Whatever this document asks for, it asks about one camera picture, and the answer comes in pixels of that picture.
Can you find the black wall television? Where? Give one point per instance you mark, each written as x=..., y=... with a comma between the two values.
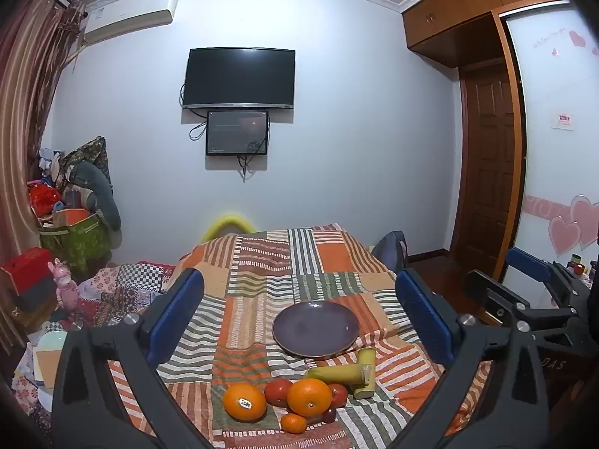
x=238, y=77

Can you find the yellow curved tube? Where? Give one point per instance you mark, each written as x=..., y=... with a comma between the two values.
x=228, y=223

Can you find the red box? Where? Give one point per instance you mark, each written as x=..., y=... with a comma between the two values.
x=28, y=266

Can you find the small black wall monitor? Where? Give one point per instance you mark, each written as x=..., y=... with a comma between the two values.
x=237, y=132

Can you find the floral quilt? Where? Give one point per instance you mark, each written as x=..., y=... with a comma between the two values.
x=126, y=285

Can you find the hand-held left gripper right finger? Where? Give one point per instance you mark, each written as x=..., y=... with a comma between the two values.
x=421, y=318

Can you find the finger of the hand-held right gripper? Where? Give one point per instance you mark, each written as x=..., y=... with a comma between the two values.
x=529, y=262
x=489, y=294

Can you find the white heart-print wardrobe door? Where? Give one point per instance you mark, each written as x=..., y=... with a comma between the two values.
x=557, y=163

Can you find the red tomato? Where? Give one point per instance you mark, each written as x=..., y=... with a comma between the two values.
x=339, y=395
x=278, y=390

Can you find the striped patchwork blanket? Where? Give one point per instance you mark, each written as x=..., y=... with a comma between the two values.
x=262, y=290

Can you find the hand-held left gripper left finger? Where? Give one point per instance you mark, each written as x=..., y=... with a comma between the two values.
x=180, y=313

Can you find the wooden overhead cabinet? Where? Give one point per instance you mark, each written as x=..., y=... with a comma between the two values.
x=463, y=14

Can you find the brown wooden door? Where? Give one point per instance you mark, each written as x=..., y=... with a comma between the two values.
x=489, y=163

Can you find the yellow-green sugarcane piece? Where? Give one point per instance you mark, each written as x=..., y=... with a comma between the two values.
x=337, y=373
x=366, y=360

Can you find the red and white sticker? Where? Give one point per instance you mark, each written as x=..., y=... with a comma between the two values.
x=563, y=120

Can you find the red bag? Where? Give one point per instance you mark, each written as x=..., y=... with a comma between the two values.
x=44, y=199

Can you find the pink plush toy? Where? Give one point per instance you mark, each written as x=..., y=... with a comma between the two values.
x=63, y=285

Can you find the blue-grey chair back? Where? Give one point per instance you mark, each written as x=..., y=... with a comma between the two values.
x=390, y=250

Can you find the dark purple plate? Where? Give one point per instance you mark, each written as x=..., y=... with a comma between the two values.
x=316, y=329

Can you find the white air conditioner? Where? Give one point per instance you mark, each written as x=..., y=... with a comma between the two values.
x=128, y=18

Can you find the striped brown curtain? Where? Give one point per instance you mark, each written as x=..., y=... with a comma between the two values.
x=28, y=103

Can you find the large orange with sticker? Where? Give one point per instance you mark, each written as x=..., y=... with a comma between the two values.
x=244, y=402
x=309, y=397

